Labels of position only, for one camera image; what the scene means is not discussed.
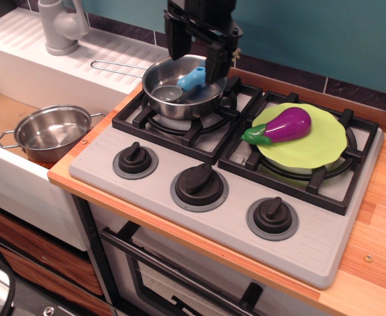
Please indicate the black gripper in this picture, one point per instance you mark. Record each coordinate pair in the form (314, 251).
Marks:
(221, 35)

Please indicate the blue handled grey spoon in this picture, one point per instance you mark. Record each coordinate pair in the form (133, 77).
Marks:
(195, 78)

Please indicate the purple toy eggplant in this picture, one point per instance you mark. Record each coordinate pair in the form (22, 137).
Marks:
(291, 124)

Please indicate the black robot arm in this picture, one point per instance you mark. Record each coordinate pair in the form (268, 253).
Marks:
(204, 10)

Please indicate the black left stove knob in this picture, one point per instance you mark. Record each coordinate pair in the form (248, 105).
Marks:
(135, 162)

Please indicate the black stove knob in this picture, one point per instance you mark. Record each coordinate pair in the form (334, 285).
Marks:
(135, 162)
(199, 189)
(272, 219)

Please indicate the black middle stove knob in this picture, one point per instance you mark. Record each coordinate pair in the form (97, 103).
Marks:
(199, 189)

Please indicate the grey toy stove top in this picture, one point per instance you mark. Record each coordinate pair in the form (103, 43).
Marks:
(312, 254)

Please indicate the lime green plate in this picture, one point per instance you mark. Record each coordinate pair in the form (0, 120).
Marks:
(322, 146)

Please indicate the black right stove knob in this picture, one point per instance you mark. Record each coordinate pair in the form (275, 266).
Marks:
(272, 219)

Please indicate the black left burner grate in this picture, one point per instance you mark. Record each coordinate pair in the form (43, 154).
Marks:
(204, 138)

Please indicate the black burner grate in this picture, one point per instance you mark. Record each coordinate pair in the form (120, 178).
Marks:
(334, 187)
(204, 138)

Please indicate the grey toy faucet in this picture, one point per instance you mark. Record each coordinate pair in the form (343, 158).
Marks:
(62, 29)

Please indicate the black right burner grate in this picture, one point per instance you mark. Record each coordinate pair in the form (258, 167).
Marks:
(334, 187)

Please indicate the white toy sink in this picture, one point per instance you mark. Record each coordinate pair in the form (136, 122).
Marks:
(103, 70)

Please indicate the wood front drawer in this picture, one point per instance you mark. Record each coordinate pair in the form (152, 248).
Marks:
(51, 264)

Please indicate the steel saucepan with handle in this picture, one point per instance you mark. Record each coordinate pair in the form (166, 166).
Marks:
(201, 101)

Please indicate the steel two-handled pot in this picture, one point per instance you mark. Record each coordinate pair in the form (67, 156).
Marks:
(48, 134)

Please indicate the oven door with handle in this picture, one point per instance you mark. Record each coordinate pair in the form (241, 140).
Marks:
(165, 278)

